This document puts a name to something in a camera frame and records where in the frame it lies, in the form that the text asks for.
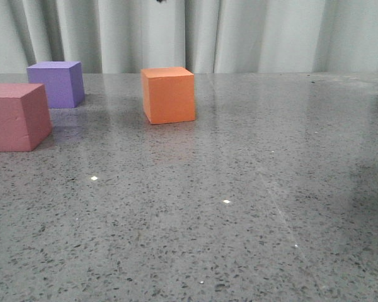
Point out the grey pleated curtain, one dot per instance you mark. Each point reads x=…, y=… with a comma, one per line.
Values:
x=115, y=37

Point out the orange foam cube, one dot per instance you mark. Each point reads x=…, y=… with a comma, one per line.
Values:
x=168, y=95

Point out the pink foam cube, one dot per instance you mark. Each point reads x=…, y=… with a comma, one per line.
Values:
x=24, y=116

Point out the purple foam cube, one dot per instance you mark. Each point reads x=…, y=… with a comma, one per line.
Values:
x=63, y=82

